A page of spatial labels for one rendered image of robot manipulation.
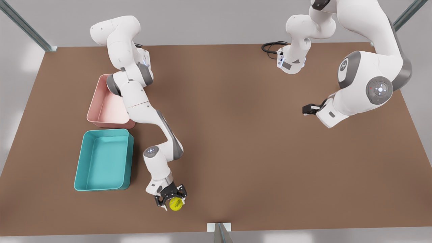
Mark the silver frame post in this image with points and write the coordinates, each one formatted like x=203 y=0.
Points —
x=406 y=13
x=23 y=23
x=221 y=233

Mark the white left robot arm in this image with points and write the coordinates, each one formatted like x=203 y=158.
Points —
x=364 y=77

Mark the yellow tennis ball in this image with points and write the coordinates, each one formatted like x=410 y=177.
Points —
x=176 y=204

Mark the pink plastic bin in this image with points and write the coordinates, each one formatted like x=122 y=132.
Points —
x=107 y=107

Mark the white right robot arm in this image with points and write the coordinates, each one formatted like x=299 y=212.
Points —
x=135 y=98

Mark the teal plastic bin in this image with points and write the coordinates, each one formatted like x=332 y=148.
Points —
x=104 y=160

